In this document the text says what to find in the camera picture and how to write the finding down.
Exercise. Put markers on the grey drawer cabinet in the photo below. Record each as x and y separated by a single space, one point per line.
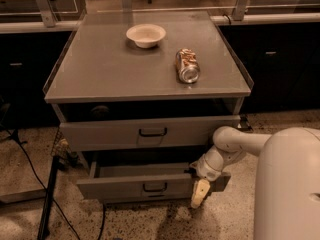
104 76

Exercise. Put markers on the metal railing post right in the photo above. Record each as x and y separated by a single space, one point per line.
241 2

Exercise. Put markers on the grey drawer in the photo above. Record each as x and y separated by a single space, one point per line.
143 133
139 175

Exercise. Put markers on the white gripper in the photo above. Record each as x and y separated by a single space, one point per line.
209 171

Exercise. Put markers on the black stand pole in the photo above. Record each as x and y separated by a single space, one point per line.
43 231

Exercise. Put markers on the metal railing post left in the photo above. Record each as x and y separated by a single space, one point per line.
47 16

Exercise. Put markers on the white paper bowl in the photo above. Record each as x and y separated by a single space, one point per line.
146 35

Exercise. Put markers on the grey top drawer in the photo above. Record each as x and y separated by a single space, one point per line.
143 133

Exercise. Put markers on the horizontal white rail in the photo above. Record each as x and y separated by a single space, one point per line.
36 27

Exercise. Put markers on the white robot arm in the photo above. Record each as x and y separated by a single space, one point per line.
287 187

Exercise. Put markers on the crushed soda can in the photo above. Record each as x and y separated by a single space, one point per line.
187 67

